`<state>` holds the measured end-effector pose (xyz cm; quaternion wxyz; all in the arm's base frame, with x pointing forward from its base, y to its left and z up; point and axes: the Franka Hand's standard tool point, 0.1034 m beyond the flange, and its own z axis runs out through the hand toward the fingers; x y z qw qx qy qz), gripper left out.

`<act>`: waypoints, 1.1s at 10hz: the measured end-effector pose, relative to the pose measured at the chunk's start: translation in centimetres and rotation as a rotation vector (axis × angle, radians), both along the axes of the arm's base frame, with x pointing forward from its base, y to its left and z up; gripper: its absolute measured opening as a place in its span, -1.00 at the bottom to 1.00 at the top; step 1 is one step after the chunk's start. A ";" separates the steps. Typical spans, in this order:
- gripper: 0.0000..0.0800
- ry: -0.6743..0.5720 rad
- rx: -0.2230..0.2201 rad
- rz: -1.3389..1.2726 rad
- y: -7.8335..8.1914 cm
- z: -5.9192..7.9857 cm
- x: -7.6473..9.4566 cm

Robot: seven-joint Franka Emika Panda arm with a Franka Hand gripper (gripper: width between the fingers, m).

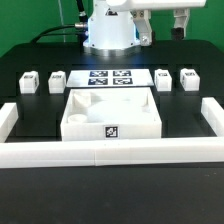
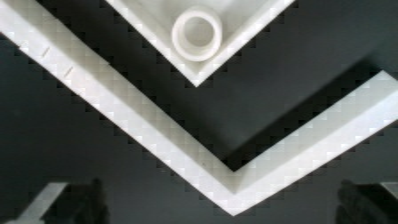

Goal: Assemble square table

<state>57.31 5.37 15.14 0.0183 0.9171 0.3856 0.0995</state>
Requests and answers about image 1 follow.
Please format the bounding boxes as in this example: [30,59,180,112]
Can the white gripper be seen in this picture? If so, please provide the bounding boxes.
[131,8,190,46]

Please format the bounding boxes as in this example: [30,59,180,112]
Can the white square table top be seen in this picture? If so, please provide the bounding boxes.
[60,87,162,141]

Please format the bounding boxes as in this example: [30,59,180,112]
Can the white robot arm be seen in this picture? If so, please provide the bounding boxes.
[83,0,206,57]

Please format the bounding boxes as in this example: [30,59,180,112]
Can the white marker sheet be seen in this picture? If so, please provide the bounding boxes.
[66,69,154,88]

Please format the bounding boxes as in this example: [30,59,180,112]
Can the white U-shaped obstacle fence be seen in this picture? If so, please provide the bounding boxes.
[0,103,224,168]

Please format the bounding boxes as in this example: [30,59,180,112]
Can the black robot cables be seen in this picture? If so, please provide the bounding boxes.
[30,0,90,44]

